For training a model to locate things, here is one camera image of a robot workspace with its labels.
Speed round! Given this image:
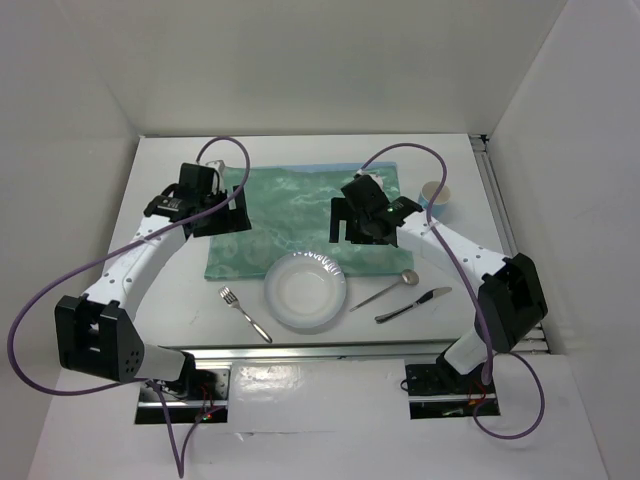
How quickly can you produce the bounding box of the aluminium table rail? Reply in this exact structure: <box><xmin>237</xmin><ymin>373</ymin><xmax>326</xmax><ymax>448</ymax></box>
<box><xmin>154</xmin><ymin>133</ymin><xmax>551</xmax><ymax>362</ymax></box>

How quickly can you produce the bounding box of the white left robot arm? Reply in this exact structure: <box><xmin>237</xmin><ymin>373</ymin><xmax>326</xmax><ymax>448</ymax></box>
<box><xmin>54</xmin><ymin>160</ymin><xmax>251</xmax><ymax>399</ymax></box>

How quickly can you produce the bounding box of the silver fork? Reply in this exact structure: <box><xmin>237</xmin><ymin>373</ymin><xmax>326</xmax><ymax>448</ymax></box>
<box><xmin>219</xmin><ymin>286</ymin><xmax>273</xmax><ymax>344</ymax></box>

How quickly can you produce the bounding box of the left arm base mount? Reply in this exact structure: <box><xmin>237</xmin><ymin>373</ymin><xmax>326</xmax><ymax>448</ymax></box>
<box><xmin>134</xmin><ymin>365</ymin><xmax>231</xmax><ymax>425</ymax></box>

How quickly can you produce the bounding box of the silver spoon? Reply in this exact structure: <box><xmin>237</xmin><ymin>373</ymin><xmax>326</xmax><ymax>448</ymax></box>
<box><xmin>350</xmin><ymin>269</ymin><xmax>420</xmax><ymax>312</ymax></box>

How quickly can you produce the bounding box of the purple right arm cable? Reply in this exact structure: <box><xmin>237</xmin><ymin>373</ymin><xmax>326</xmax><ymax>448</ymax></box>
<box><xmin>359</xmin><ymin>143</ymin><xmax>546</xmax><ymax>441</ymax></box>

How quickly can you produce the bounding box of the green patterned placemat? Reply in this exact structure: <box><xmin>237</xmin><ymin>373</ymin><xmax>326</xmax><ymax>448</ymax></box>
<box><xmin>204</xmin><ymin>165</ymin><xmax>414</xmax><ymax>281</ymax></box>

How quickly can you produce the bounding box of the white round plate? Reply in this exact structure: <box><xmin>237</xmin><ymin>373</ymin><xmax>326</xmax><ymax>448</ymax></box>
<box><xmin>263</xmin><ymin>251</ymin><xmax>347</xmax><ymax>331</ymax></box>

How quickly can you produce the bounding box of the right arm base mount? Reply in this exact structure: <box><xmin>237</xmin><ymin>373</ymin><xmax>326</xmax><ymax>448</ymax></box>
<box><xmin>400</xmin><ymin>364</ymin><xmax>500</xmax><ymax>420</ymax></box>

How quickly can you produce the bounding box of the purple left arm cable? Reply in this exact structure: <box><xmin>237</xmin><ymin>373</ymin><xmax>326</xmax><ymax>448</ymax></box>
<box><xmin>9</xmin><ymin>137</ymin><xmax>251</xmax><ymax>480</ymax></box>

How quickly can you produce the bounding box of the silver table knife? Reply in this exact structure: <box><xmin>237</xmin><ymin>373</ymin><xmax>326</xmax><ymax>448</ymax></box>
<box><xmin>374</xmin><ymin>287</ymin><xmax>452</xmax><ymax>324</ymax></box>

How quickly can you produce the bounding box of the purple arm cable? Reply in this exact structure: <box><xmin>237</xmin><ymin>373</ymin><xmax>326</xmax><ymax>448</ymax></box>
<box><xmin>359</xmin><ymin>143</ymin><xmax>546</xmax><ymax>441</ymax></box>
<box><xmin>9</xmin><ymin>137</ymin><xmax>251</xmax><ymax>480</ymax></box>

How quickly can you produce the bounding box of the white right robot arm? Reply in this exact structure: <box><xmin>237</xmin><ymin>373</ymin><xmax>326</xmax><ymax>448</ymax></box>
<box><xmin>329</xmin><ymin>175</ymin><xmax>548</xmax><ymax>392</ymax></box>

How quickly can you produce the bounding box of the light blue paper cup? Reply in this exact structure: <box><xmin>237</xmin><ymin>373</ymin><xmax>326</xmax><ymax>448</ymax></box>
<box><xmin>418</xmin><ymin>181</ymin><xmax>451</xmax><ymax>217</ymax></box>

